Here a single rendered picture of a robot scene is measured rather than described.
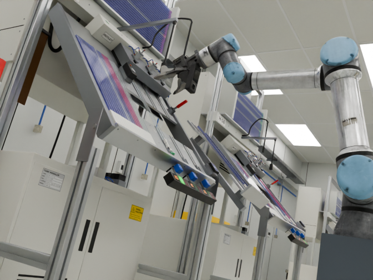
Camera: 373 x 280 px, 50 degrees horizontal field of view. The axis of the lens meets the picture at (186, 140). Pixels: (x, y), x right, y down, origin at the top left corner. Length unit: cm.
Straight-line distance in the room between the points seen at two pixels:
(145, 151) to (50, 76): 71
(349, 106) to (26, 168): 107
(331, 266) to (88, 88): 94
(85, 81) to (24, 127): 207
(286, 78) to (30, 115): 236
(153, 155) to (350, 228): 68
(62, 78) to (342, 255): 138
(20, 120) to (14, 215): 204
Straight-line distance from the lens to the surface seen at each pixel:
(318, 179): 949
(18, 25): 192
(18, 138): 340
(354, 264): 132
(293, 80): 158
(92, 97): 134
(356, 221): 136
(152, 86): 196
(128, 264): 187
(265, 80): 161
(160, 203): 480
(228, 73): 152
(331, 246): 134
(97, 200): 165
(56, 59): 194
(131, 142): 132
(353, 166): 125
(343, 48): 142
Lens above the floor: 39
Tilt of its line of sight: 16 degrees up
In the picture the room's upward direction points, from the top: 12 degrees clockwise
